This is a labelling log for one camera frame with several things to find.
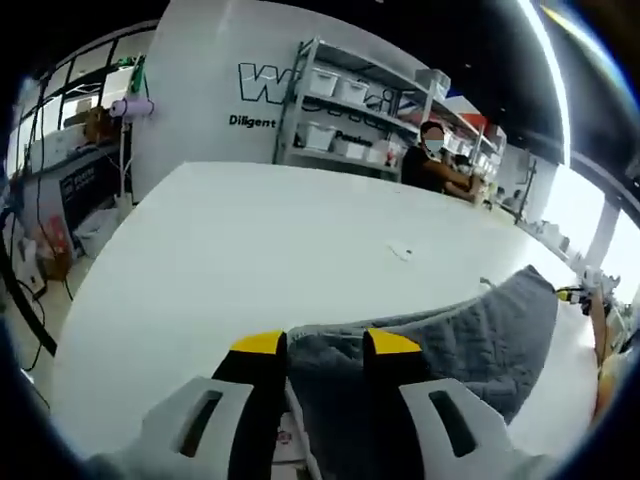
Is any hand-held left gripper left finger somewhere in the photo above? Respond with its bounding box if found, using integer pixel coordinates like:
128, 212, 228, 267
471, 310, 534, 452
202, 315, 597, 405
97, 328, 289, 480

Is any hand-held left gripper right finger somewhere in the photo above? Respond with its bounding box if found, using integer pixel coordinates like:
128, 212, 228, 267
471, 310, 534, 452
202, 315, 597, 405
362, 327, 517, 480

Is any grey fluffy towel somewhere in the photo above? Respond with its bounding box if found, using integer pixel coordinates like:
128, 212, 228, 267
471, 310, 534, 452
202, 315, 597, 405
286, 264, 561, 480

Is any white table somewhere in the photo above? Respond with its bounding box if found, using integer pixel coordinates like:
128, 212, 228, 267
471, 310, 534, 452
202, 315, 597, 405
49, 159, 609, 480

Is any long ceiling light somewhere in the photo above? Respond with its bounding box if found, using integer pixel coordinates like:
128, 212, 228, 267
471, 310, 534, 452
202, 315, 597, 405
516, 0, 575, 167

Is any red box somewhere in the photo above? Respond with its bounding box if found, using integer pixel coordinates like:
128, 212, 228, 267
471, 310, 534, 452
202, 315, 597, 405
41, 214, 72, 280

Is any black cabinet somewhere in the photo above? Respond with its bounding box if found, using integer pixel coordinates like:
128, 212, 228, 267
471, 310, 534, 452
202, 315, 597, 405
57, 149, 137, 252

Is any grey metal shelf rack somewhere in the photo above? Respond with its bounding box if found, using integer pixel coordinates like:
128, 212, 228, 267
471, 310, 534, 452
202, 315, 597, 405
272, 36, 507, 182

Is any group of white storage bins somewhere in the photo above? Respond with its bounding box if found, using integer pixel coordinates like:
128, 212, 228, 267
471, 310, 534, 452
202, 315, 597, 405
297, 67, 501, 169

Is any purple roll on stand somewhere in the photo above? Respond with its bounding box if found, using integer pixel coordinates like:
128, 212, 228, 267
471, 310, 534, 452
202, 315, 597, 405
109, 97, 156, 120

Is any green hanging item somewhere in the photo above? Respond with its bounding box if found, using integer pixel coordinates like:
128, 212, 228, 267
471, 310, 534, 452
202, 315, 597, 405
129, 56, 152, 95

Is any black cable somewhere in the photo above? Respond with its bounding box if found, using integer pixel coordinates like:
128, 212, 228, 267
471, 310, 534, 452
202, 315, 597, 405
0, 208, 60, 357

